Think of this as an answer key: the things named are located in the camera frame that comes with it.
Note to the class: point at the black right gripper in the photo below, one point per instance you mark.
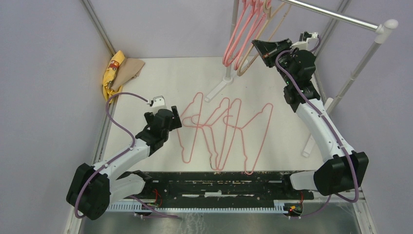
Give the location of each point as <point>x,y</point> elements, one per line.
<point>269,49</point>

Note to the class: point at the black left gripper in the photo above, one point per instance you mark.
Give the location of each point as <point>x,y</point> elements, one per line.
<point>176,119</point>

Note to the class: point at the thick pink plastic hanger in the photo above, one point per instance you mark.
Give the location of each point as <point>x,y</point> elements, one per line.
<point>233,51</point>

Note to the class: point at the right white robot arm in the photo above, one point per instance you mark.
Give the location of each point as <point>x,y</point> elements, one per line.
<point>343,168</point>

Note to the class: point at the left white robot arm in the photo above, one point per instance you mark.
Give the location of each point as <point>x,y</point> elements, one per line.
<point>95,187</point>

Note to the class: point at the beige cloth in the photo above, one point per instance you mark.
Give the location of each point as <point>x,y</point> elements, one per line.
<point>129,69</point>

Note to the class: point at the yellow printed cloth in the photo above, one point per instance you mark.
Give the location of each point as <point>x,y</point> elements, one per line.
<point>110,75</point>

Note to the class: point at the silver clothes rack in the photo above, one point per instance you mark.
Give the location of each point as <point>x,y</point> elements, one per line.
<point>382,30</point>

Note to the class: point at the thin pink wire hanger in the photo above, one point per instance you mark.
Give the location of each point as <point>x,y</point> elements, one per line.
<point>190,118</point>

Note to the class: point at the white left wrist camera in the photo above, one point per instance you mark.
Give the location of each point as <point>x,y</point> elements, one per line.
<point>158,102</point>

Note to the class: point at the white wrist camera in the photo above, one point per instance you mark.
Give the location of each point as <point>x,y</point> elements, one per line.
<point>158,102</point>
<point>307,37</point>

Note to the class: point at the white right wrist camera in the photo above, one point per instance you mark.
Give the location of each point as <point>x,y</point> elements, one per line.
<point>307,37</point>

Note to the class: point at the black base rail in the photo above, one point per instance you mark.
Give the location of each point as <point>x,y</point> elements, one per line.
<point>220,189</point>

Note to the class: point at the white slotted cable duct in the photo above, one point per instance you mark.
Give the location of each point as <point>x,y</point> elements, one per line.
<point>134,206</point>

